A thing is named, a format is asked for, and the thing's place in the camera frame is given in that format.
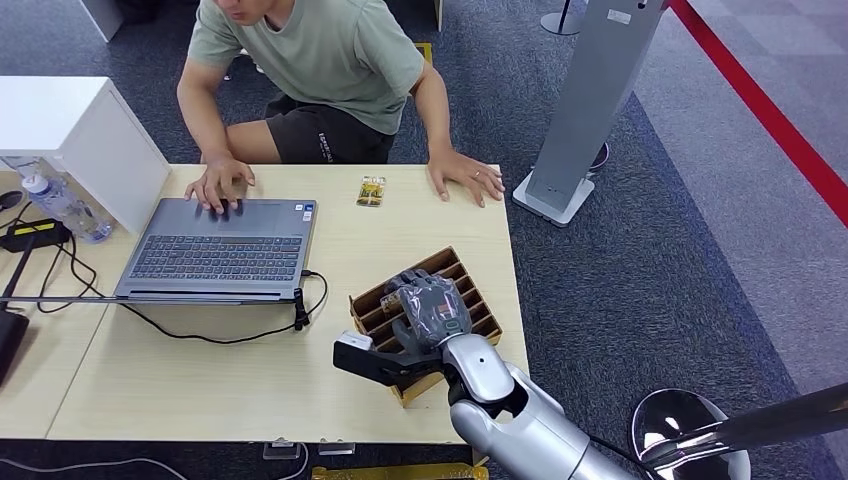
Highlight person's left hand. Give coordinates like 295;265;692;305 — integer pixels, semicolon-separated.
425;150;506;209

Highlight person's right hand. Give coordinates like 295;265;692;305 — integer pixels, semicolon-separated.
184;155;256;217

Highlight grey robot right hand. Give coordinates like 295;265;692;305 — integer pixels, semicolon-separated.
384;268;475;357

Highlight wooden slotted card holder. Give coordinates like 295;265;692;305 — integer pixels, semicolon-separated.
349;246;503;409

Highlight person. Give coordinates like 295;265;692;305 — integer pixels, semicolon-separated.
175;0;506;217

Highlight grey laptop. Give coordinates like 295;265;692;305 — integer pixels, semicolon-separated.
113;197;318;306

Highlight white cabinet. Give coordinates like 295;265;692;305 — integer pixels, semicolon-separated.
0;76;172;236

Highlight grey kiosk pillar stand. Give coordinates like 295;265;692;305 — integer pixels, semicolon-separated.
513;0;667;229

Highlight clear plastic water bottle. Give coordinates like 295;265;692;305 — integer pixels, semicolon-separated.
21;173;114;244

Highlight yellow tape strip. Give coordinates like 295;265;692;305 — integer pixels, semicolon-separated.
311;463;490;480

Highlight grey round stanchion base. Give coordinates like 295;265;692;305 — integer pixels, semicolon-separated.
539;0;586;38

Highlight black power adapter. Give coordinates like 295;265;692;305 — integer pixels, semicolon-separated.
0;218;73;254

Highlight white furniture panel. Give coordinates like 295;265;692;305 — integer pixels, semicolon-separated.
79;0;127;44

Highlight black router with antenna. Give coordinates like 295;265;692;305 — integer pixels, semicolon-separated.
0;238;36;389

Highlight chrome stanchion base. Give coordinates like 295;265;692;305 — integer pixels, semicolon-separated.
630;388;753;480

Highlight red barrier belt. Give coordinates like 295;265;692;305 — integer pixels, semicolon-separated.
665;0;848;230

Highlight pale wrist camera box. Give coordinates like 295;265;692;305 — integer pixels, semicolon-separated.
332;329;458;390

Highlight black laptop cable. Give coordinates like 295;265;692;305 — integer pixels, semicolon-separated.
36;231;329;346

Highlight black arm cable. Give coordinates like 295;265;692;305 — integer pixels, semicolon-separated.
588;433;658;475

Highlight white floor cable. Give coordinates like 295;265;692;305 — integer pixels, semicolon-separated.
0;455;188;480

